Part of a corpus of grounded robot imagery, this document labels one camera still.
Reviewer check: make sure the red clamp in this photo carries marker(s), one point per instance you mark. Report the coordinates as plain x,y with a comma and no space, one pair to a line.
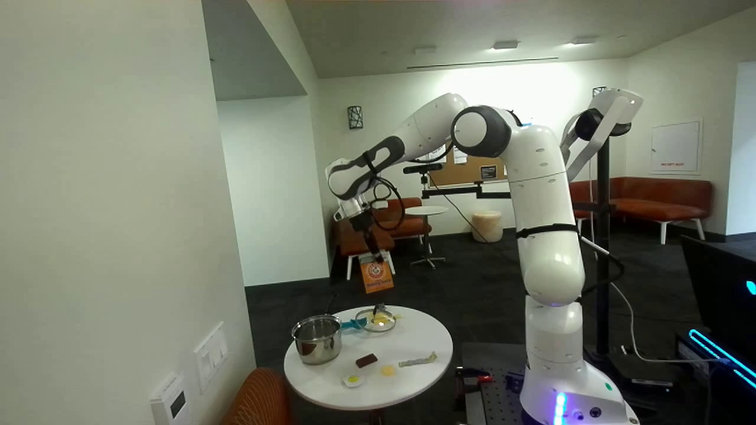
472,378

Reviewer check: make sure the orange armchair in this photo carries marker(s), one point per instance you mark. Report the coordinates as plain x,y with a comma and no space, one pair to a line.
410,228

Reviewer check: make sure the stainless steel pot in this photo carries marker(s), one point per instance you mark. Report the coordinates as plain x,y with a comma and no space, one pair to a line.
317,344

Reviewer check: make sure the small blue utensil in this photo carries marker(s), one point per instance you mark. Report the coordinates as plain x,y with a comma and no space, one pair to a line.
351,323

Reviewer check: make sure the brown chocolate piece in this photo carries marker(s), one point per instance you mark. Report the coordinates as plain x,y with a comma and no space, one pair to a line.
367,360

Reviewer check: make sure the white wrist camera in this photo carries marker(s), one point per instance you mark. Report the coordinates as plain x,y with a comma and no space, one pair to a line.
345,212

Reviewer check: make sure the orange baking soda box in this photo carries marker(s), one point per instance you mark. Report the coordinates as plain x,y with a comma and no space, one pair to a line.
377,274

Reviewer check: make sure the yellow round food piece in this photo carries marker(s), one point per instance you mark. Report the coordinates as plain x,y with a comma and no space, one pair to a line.
380,319

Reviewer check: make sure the blue LED strip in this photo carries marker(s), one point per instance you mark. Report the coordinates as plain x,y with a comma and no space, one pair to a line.
711,350

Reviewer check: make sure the white wall panel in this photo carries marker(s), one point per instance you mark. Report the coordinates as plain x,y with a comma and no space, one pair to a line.
673,148

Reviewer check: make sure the black monitor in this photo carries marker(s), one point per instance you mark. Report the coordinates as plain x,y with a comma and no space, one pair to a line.
721,295

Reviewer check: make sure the beige cylinder stool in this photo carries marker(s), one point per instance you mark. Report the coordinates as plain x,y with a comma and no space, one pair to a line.
486,225

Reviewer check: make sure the clear glass bowl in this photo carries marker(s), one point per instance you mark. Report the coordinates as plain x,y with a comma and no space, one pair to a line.
377,323

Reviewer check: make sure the white wall outlet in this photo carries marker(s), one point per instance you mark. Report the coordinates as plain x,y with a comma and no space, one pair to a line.
171,399

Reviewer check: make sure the small yellow wrapped candy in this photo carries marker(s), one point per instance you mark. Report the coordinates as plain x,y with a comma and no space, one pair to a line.
353,378

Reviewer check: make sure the black mounting platform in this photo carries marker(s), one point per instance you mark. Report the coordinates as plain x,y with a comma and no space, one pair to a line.
491,392

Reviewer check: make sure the orange sofa white legs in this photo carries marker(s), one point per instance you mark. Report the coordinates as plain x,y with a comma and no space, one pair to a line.
645,202

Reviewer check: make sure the orange patterned sofa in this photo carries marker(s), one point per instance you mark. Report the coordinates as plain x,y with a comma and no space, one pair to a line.
261,398

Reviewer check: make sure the cork notice board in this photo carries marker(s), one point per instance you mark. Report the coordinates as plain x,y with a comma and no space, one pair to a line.
472,170

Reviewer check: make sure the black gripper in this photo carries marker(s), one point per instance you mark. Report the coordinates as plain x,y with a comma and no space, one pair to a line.
364,232

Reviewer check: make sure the large yellow wrapped candy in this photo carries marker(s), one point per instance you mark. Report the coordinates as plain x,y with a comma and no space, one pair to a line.
388,370

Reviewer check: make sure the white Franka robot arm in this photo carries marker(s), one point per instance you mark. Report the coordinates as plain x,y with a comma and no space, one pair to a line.
544,236

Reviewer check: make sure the camera on tripod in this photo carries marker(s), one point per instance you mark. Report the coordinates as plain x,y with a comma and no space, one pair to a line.
603,118

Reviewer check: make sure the small round side table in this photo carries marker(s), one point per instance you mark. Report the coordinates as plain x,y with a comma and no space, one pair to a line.
425,236

